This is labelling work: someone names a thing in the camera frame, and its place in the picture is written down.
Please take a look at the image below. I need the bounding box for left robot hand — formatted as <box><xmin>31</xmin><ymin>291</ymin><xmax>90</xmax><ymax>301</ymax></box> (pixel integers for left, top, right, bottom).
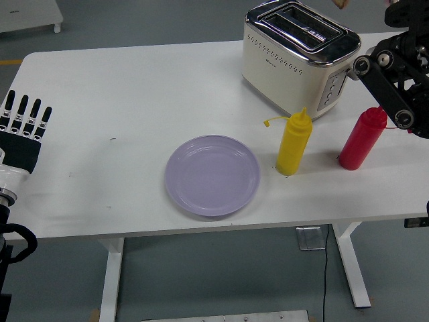
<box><xmin>0</xmin><ymin>89</ymin><xmax>54</xmax><ymax>195</ymax></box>

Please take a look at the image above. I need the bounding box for purple plate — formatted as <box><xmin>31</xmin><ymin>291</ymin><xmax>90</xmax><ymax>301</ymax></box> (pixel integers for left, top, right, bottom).
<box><xmin>164</xmin><ymin>134</ymin><xmax>261</xmax><ymax>217</ymax></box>

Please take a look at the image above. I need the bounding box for cream and chrome toaster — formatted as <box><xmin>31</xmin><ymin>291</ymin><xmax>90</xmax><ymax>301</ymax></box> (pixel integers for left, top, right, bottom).
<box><xmin>241</xmin><ymin>1</ymin><xmax>363</xmax><ymax>122</ymax></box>

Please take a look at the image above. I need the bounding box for small metal floor plate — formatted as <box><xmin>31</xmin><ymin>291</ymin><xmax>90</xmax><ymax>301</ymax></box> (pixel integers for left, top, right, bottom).
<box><xmin>295</xmin><ymin>226</ymin><xmax>326</xmax><ymax>252</ymax></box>

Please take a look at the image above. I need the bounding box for white background furniture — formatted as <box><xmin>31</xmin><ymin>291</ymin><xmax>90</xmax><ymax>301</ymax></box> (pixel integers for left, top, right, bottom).
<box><xmin>0</xmin><ymin>0</ymin><xmax>64</xmax><ymax>34</ymax></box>

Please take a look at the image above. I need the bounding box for white table leg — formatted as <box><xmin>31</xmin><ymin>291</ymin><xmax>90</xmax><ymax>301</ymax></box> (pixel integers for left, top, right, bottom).
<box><xmin>97</xmin><ymin>237</ymin><xmax>125</xmax><ymax>322</ymax></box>
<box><xmin>331</xmin><ymin>221</ymin><xmax>372</xmax><ymax>309</ymax></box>

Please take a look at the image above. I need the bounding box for yellow squeeze bottle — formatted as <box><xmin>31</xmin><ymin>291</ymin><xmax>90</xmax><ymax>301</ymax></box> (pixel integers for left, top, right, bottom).
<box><xmin>263</xmin><ymin>107</ymin><xmax>314</xmax><ymax>176</ymax></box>

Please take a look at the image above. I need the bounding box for red squeeze bottle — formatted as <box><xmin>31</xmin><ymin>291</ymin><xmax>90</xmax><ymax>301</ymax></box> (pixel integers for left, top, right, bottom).
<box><xmin>337</xmin><ymin>105</ymin><xmax>413</xmax><ymax>171</ymax></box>

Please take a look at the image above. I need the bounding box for black table control panel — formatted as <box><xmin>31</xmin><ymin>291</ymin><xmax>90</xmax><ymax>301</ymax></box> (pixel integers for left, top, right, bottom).
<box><xmin>404</xmin><ymin>217</ymin><xmax>429</xmax><ymax>229</ymax></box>

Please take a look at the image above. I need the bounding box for wide metal base plate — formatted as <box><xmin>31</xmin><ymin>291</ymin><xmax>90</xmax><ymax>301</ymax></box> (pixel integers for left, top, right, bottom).
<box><xmin>140</xmin><ymin>309</ymin><xmax>311</xmax><ymax>322</ymax></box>

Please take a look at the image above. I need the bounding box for black floor cable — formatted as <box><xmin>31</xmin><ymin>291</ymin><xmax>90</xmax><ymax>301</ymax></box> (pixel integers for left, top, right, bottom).
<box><xmin>320</xmin><ymin>223</ymin><xmax>331</xmax><ymax>322</ymax></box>

